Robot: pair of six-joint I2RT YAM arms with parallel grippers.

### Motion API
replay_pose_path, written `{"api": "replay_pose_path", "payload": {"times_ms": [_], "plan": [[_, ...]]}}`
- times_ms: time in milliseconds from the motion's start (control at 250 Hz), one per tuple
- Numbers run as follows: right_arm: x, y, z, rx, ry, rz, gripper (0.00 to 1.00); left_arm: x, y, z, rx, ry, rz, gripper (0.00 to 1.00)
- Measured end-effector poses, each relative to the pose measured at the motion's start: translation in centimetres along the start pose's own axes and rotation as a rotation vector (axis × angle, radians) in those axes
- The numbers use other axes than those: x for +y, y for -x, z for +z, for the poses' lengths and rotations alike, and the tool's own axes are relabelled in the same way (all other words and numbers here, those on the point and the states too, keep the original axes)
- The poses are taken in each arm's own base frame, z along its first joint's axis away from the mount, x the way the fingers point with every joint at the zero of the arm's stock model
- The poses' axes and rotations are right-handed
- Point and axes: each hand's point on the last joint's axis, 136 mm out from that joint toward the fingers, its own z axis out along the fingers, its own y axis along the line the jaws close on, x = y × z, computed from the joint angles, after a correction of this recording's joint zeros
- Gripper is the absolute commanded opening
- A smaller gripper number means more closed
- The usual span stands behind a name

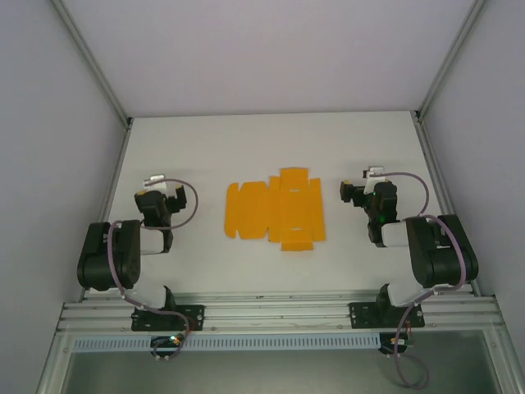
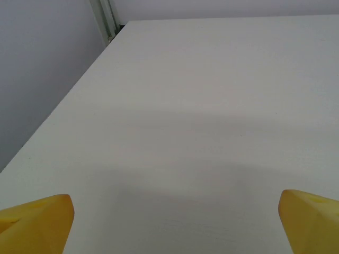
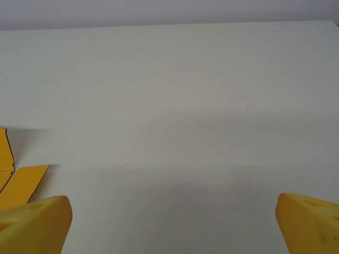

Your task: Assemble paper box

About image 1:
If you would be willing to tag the orange cardboard box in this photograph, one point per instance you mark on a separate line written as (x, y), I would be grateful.
(262, 209)

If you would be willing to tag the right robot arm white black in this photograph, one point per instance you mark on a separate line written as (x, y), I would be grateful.
(439, 254)

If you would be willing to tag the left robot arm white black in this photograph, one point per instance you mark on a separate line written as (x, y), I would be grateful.
(110, 254)

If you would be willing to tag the grey metal panel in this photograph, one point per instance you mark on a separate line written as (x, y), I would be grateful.
(266, 373)

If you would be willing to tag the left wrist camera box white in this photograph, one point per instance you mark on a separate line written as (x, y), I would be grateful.
(153, 181)

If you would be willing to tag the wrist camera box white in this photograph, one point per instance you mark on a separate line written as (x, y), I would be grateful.
(375, 172)
(153, 181)

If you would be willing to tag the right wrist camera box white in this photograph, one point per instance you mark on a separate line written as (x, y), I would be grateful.
(375, 172)

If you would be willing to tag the aluminium table edge rail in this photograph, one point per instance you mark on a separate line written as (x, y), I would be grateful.
(117, 172)
(430, 164)

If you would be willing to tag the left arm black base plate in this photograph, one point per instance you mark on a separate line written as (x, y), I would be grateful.
(188, 318)

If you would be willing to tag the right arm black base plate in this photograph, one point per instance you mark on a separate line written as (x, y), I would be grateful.
(363, 316)

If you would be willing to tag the aluminium frame post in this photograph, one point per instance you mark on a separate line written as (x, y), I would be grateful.
(94, 70)
(451, 61)

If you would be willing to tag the aluminium mounting rail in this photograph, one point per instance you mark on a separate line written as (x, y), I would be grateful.
(279, 314)

